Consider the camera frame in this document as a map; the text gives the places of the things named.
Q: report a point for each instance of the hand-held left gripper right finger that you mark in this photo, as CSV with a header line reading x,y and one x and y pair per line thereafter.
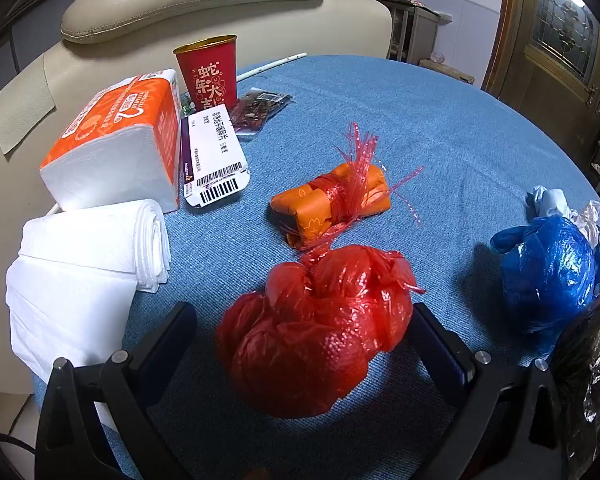
x,y
441,351

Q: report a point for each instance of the white folded paper towels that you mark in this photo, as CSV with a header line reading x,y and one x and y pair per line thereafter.
x,y
75,275

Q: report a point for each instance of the blue plastic bag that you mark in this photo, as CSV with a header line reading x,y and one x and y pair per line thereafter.
x,y
545,270

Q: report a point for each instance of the silver foil wrapper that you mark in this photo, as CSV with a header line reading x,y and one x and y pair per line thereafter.
x,y
592,375

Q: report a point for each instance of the orange tissue pack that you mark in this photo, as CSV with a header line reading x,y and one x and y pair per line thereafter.
x,y
115,140

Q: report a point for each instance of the orange packet with red strips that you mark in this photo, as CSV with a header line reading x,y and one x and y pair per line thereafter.
x,y
325,200

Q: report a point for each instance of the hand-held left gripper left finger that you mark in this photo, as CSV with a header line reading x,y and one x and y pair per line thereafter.
x,y
164,341

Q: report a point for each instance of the pale blue crumpled tissue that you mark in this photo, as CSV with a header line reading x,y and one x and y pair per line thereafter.
x,y
547,201

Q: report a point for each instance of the white plastic tube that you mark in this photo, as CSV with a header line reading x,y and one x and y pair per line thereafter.
x,y
270,66

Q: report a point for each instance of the beige leather sofa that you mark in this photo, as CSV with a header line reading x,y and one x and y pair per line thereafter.
x,y
105,40

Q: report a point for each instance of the brown cardboard box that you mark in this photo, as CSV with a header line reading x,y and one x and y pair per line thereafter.
x,y
447,71

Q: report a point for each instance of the white and purple medicine box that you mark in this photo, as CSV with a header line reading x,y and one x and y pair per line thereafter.
x,y
212,160

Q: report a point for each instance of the dark snack packet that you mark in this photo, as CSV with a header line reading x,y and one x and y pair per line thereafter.
x,y
257,110

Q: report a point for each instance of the wooden glazed door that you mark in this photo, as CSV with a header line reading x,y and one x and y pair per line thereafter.
x,y
550,30

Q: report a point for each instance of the white crumpled paper ball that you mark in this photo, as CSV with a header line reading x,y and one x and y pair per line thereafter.
x,y
587,220

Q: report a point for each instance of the red paper cup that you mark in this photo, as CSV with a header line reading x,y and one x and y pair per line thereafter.
x,y
207,75

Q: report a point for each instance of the blue tablecloth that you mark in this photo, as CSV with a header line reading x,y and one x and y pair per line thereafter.
x,y
380,150

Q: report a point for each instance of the red plastic bag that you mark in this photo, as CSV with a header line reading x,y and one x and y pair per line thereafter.
x,y
310,335

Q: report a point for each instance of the radiator cover cabinet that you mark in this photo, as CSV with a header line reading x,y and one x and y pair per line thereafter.
x,y
415,25

